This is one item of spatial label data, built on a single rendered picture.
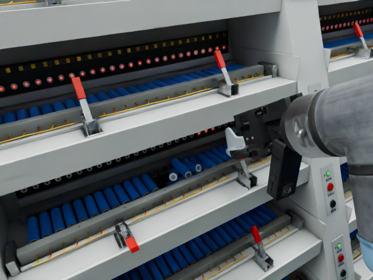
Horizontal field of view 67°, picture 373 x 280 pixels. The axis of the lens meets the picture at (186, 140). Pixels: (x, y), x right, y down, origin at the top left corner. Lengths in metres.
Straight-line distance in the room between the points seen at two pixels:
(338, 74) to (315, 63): 0.08
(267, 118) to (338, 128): 0.14
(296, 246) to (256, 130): 0.36
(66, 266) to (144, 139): 0.23
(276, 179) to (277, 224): 0.28
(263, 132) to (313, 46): 0.29
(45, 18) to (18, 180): 0.23
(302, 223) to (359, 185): 0.44
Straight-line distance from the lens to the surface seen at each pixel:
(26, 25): 0.46
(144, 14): 0.49
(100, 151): 0.45
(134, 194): 0.57
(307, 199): 0.74
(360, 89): 0.34
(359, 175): 0.34
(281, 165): 0.46
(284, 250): 0.73
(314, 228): 0.76
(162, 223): 0.52
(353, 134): 0.34
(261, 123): 0.47
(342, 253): 0.84
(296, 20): 0.67
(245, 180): 0.59
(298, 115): 0.39
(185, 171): 0.58
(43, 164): 0.44
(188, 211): 0.54
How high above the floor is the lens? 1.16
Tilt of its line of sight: 10 degrees down
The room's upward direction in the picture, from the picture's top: 14 degrees counter-clockwise
